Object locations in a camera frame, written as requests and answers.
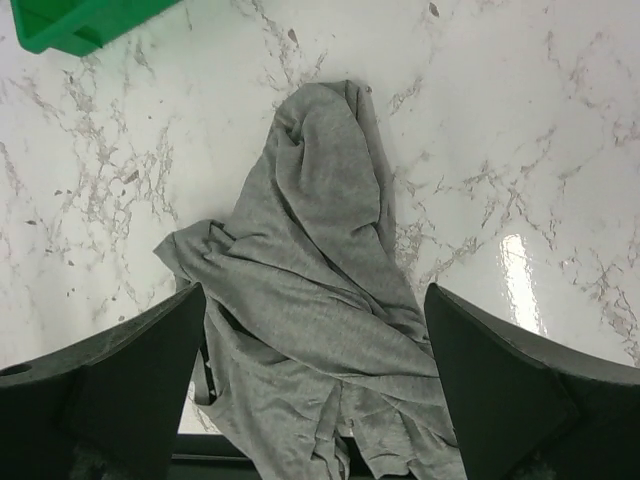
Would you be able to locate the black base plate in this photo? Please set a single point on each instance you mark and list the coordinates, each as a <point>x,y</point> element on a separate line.
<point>209,457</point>

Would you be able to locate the green plastic tray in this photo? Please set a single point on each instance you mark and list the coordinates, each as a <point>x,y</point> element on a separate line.
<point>79,28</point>

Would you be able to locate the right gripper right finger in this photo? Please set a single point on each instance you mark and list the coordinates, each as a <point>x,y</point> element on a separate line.
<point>526,407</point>

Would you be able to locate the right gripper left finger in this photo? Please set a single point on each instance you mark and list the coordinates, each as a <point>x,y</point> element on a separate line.
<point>108,406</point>

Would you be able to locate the grey t-shirt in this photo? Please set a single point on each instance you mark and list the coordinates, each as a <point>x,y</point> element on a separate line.
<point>312,330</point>

